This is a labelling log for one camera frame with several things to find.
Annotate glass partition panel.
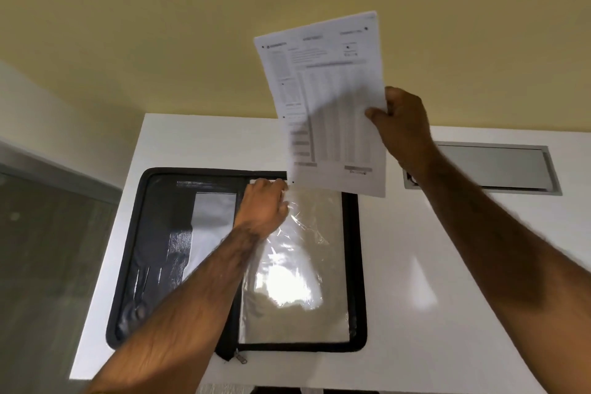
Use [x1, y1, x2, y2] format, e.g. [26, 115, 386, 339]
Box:
[0, 140, 123, 394]

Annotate black zippered document folder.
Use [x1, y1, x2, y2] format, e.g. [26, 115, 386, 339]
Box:
[106, 167, 368, 363]

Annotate person's left hand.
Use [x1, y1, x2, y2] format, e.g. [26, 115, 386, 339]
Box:
[233, 178, 290, 240]

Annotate person's left forearm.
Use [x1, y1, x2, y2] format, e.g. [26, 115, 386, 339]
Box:
[83, 224, 264, 394]

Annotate white printed paper sheet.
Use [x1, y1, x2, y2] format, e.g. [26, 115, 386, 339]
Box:
[253, 11, 388, 199]

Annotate clear plastic sleeve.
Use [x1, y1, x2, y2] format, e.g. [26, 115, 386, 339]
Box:
[239, 179, 352, 344]

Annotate person's right hand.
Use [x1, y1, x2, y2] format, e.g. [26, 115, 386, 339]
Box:
[365, 86, 439, 177]

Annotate person's right forearm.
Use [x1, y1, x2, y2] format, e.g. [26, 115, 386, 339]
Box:
[405, 142, 591, 394]

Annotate grey table cable hatch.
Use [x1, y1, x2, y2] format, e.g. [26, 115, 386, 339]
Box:
[403, 142, 563, 196]

